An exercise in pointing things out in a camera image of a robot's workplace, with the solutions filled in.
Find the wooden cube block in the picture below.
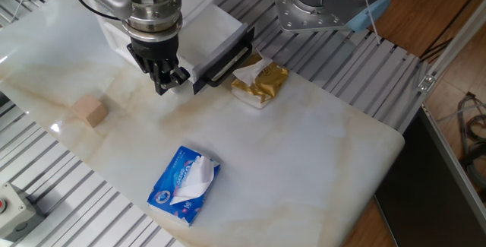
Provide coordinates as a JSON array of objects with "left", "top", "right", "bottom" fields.
[{"left": 71, "top": 93, "right": 109, "bottom": 128}]

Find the aluminium frame rail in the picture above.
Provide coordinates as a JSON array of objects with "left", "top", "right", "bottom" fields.
[
  {"left": 419, "top": 104, "right": 486, "bottom": 223},
  {"left": 416, "top": 0, "right": 486, "bottom": 94}
]

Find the white drawer black handle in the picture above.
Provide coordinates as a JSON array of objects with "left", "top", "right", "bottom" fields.
[{"left": 165, "top": 3, "right": 256, "bottom": 97}]

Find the blue tissue pack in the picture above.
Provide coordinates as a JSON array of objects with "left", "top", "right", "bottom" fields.
[{"left": 147, "top": 145, "right": 222, "bottom": 227}]

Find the white marble slab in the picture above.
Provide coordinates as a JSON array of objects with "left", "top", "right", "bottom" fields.
[{"left": 0, "top": 0, "right": 406, "bottom": 247}]

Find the black floor cable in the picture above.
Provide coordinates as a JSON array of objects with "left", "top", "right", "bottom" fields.
[{"left": 419, "top": 0, "right": 486, "bottom": 60}]

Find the white drawer cabinet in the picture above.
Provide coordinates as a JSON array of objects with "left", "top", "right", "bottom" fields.
[{"left": 94, "top": 0, "right": 216, "bottom": 95}]

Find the gold tissue pack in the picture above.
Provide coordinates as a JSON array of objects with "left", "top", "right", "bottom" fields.
[{"left": 230, "top": 49, "right": 290, "bottom": 110}]

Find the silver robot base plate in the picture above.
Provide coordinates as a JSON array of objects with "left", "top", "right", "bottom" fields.
[{"left": 272, "top": 0, "right": 352, "bottom": 34}]

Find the grey cable bundle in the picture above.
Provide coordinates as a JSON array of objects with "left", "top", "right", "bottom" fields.
[{"left": 436, "top": 91, "right": 486, "bottom": 189}]

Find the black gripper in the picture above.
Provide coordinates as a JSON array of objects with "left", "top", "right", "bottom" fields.
[{"left": 126, "top": 33, "right": 191, "bottom": 97}]

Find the emergency stop button box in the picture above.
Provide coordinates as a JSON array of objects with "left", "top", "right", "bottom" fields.
[{"left": 0, "top": 181, "right": 28, "bottom": 239}]

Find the black flat panel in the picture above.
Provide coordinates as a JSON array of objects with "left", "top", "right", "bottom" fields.
[{"left": 374, "top": 108, "right": 486, "bottom": 247}]

